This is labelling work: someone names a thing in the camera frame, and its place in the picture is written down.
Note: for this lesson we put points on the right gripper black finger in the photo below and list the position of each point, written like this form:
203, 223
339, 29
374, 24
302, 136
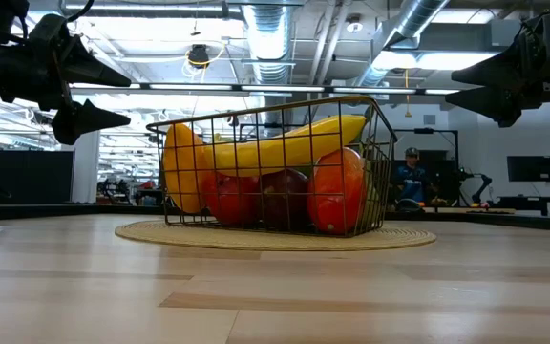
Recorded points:
494, 105
499, 71

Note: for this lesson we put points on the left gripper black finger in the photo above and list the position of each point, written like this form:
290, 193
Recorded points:
89, 69
81, 122

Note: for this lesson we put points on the yellow bell pepper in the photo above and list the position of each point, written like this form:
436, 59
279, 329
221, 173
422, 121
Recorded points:
182, 167

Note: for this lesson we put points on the red apple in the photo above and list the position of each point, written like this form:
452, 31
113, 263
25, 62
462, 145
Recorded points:
231, 200
334, 191

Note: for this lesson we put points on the yellow banana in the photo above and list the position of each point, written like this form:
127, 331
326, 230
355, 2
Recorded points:
275, 150

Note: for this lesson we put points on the dark red bell pepper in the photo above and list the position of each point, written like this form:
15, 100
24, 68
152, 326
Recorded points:
285, 198

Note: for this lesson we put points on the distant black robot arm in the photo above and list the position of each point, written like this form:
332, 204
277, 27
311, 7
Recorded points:
482, 184

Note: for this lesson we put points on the white column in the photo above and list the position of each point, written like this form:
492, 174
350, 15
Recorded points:
86, 172

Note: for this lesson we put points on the black monitor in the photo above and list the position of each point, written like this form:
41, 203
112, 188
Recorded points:
529, 168

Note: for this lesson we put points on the black partition panel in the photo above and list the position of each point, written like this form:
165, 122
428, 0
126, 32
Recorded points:
27, 177

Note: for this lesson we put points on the distant black table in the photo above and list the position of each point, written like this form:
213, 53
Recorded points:
537, 201

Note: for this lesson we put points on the person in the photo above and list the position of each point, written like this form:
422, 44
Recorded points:
411, 184

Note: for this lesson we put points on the white ceiling sensor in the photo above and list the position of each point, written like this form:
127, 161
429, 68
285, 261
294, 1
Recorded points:
353, 25

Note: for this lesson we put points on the round woven straw mat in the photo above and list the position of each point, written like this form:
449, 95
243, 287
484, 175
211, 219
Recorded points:
256, 242

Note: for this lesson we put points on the black distant frame stand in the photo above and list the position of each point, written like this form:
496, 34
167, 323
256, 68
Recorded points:
447, 131

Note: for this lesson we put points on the silver diagonal air duct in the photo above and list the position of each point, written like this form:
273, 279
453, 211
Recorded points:
413, 19

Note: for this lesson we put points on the silver vertical air duct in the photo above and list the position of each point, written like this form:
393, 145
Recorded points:
270, 43

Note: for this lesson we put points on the long ceiling light rail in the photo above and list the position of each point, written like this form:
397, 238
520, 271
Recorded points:
280, 88

